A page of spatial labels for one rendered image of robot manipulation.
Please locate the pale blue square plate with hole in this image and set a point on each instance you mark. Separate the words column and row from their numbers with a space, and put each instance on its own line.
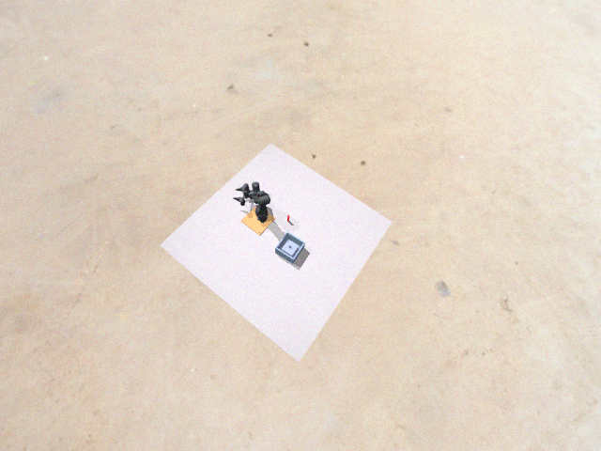
column 290, row 248

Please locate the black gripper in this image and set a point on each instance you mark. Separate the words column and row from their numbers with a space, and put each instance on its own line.
column 241, row 200

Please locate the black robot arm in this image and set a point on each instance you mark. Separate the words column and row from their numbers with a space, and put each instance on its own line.
column 259, row 197

